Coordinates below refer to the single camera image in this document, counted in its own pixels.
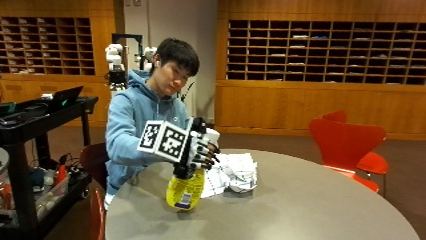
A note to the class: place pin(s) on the white earbud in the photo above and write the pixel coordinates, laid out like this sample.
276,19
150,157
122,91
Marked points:
155,62

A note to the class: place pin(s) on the black utility cart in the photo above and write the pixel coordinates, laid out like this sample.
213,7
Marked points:
30,160

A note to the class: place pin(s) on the white cloth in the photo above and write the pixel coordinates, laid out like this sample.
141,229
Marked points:
234,175

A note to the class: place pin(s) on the white marker cube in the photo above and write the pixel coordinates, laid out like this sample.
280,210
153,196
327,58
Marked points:
162,140

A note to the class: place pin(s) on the the person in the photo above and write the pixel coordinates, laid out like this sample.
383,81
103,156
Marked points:
141,110

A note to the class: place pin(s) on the black laptop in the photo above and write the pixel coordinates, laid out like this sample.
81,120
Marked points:
61,99

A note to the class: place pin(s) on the clear plastic bin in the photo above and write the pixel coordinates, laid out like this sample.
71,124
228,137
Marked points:
50,196

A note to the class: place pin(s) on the yellow spray bottle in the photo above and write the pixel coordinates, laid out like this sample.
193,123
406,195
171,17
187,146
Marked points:
185,188

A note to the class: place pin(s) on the orange tool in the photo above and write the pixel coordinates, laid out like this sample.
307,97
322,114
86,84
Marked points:
61,173

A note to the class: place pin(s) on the dark red chair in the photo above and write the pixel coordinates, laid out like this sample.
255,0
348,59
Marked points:
93,161

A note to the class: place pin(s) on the wooden pigeonhole shelf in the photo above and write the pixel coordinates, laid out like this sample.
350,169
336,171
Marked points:
326,51
46,46

